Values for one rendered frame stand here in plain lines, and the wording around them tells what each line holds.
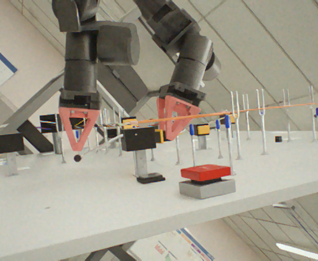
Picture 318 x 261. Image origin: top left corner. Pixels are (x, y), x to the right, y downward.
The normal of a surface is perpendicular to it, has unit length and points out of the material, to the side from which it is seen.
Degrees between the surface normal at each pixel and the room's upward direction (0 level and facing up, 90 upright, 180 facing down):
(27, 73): 90
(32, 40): 90
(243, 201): 90
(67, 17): 135
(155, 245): 90
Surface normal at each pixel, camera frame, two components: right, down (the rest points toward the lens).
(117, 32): -0.21, 0.44
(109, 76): 0.47, 0.03
